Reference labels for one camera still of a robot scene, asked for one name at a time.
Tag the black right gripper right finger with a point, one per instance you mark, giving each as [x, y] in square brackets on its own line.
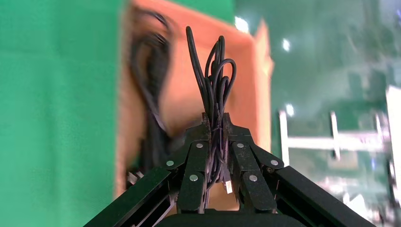
[253, 188]

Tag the open brown cardboard box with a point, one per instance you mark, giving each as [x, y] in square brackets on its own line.
[184, 97]

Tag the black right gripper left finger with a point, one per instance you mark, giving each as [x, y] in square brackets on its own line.
[192, 188]

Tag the white table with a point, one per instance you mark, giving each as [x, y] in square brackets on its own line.
[313, 142]

